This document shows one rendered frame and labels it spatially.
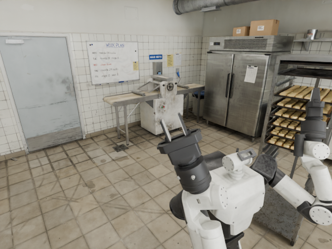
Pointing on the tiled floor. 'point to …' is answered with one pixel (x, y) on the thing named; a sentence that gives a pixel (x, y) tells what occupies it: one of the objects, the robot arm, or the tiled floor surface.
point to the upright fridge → (247, 127)
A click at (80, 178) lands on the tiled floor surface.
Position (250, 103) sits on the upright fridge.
